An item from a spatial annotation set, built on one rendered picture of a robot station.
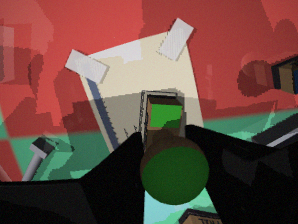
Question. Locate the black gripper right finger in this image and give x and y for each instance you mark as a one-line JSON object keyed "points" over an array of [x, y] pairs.
{"points": [[249, 183]]}

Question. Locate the cream paper card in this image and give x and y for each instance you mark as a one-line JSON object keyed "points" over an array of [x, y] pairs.
{"points": [[118, 79]]}

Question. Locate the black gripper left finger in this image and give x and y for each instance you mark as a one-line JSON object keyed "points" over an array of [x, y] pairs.
{"points": [[112, 193]]}

